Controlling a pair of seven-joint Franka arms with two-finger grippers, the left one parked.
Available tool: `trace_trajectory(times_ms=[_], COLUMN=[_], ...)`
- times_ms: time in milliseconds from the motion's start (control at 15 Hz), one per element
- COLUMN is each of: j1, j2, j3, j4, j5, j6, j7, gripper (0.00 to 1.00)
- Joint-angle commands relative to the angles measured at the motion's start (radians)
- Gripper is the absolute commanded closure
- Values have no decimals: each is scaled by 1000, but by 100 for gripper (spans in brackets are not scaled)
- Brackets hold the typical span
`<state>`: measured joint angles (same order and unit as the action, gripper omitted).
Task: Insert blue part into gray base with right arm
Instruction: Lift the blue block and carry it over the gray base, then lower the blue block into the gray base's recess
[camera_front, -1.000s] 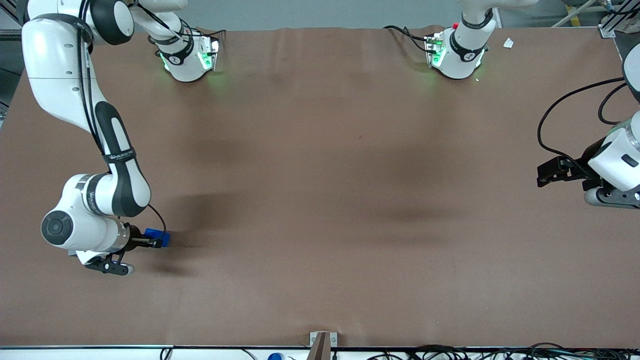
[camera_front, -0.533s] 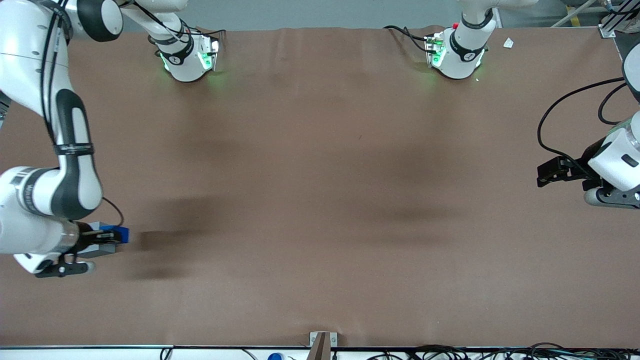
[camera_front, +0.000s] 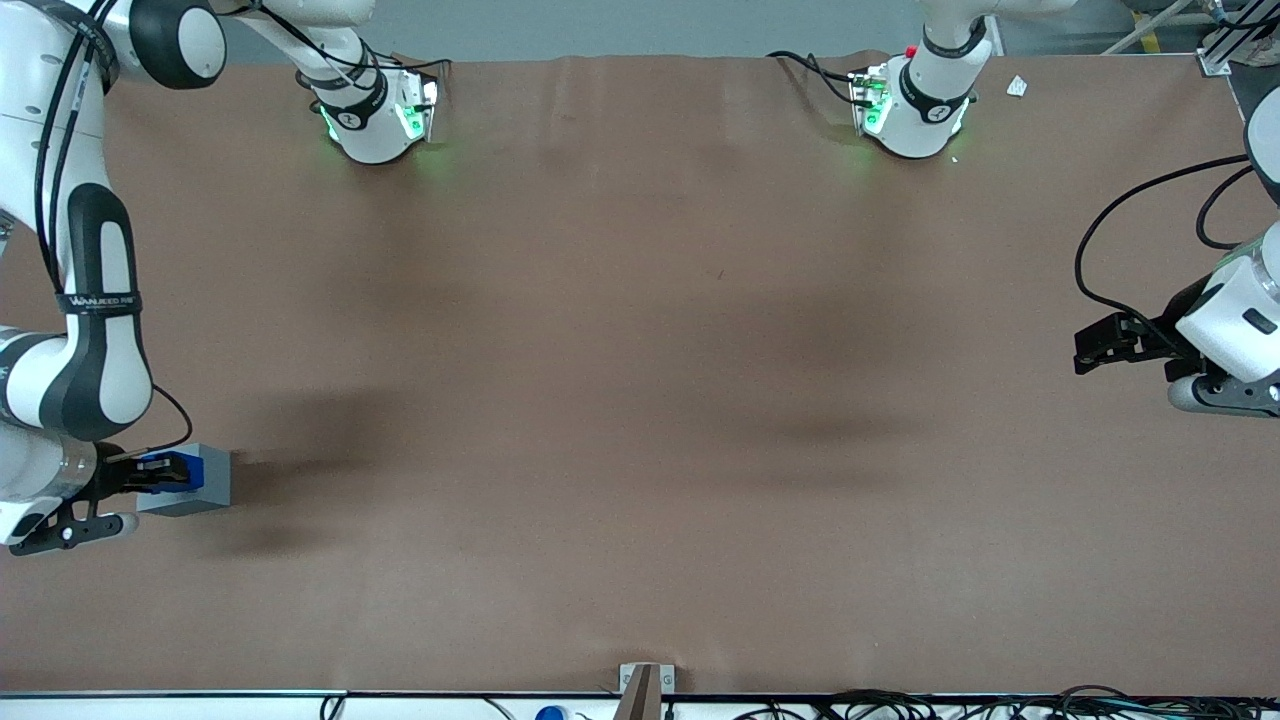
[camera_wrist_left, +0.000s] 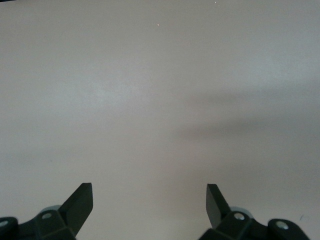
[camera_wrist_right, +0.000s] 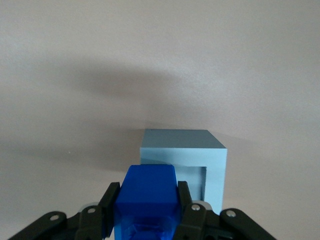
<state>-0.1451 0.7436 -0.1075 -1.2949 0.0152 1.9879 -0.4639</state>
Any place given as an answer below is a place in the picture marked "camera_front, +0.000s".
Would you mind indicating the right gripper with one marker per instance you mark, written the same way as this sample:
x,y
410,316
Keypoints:
x,y
112,474

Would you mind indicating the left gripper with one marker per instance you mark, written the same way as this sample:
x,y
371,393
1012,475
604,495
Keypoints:
x,y
1166,334

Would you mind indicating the blue plastic part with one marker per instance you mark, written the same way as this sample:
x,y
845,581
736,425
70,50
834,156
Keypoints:
x,y
196,470

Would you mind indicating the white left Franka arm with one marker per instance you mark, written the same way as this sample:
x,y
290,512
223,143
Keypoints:
x,y
925,100

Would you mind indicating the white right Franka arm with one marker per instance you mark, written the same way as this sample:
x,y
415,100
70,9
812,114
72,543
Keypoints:
x,y
95,370

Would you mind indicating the gray block base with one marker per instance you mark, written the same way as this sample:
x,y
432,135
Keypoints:
x,y
212,485

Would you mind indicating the white paper scrap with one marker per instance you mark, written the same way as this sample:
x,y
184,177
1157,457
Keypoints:
x,y
1017,87

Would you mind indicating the beige tube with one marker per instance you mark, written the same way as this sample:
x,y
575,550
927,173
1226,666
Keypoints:
x,y
1145,27

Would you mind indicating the blue round cap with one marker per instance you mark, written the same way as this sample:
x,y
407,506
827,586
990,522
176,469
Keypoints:
x,y
550,713

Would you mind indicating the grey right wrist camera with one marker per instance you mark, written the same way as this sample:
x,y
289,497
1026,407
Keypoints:
x,y
70,532

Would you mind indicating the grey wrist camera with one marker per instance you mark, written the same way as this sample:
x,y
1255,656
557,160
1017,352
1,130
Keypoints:
x,y
1215,394
70,532

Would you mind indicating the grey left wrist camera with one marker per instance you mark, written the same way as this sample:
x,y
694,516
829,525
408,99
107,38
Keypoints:
x,y
1215,394

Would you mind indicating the white table edge rail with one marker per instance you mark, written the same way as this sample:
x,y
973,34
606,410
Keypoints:
x,y
200,707

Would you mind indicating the aluminium profile frame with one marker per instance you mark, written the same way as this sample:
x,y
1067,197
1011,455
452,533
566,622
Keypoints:
x,y
1235,35

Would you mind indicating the metal bracket with brown post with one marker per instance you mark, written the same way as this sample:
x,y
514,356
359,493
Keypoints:
x,y
645,692

